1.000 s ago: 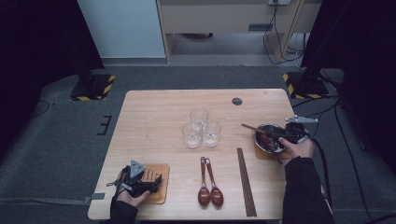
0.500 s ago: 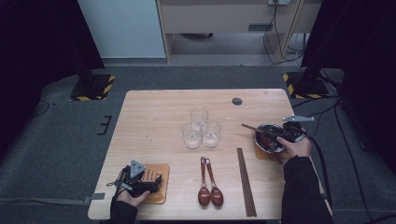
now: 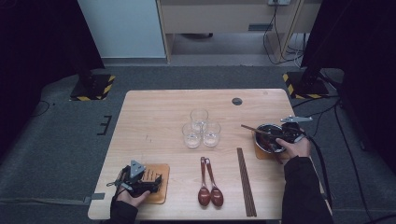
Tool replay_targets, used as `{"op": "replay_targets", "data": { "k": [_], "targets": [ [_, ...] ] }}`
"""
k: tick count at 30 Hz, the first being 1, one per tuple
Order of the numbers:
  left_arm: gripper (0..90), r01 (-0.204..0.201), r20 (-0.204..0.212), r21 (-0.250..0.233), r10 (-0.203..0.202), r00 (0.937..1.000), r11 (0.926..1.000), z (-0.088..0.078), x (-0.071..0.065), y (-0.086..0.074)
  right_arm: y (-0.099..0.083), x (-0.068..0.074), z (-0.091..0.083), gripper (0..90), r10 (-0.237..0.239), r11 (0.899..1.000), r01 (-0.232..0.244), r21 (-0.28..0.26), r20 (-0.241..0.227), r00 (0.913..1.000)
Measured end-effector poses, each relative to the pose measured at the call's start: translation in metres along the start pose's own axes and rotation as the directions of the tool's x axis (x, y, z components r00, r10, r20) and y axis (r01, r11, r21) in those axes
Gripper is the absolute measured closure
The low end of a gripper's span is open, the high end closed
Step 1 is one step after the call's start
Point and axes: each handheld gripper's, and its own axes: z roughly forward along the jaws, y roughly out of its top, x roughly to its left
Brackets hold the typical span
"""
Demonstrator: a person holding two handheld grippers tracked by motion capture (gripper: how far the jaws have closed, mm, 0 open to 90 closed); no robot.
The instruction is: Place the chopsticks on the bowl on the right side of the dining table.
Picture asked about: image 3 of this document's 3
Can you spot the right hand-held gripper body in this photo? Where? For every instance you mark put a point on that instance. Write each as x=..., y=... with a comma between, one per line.
x=292, y=132

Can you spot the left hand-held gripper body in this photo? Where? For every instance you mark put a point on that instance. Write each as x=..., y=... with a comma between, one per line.
x=137, y=183

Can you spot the reddish brown wooden spoon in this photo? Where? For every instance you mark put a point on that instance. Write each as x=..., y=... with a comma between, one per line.
x=204, y=196
x=217, y=196
x=266, y=143

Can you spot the stainless steel bowl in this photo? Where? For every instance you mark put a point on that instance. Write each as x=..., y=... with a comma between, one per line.
x=260, y=146

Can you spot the brown wooden chopstick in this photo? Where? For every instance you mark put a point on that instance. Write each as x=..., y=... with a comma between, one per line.
x=250, y=128

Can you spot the bundle of brown chopsticks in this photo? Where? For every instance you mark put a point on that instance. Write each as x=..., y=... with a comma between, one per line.
x=246, y=186

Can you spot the person's left hand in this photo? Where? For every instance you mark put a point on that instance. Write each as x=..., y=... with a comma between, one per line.
x=134, y=200

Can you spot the person's right hand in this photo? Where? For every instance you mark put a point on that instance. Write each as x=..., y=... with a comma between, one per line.
x=297, y=150

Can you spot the grey tape strip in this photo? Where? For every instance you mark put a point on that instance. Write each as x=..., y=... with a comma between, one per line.
x=95, y=197

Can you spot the black yellow striped stand base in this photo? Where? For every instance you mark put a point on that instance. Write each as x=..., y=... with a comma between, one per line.
x=93, y=88
x=306, y=88

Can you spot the clear drinking glass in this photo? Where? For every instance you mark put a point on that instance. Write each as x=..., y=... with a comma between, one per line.
x=199, y=116
x=191, y=138
x=211, y=137

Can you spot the black curtain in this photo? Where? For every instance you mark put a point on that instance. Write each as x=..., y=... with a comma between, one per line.
x=361, y=46
x=37, y=46

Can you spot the white power strip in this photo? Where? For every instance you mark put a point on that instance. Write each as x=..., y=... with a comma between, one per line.
x=279, y=2

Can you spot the beige wooden desk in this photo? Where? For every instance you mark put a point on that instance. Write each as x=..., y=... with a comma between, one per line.
x=218, y=17

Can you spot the white cabinet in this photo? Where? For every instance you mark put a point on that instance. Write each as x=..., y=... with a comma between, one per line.
x=124, y=28

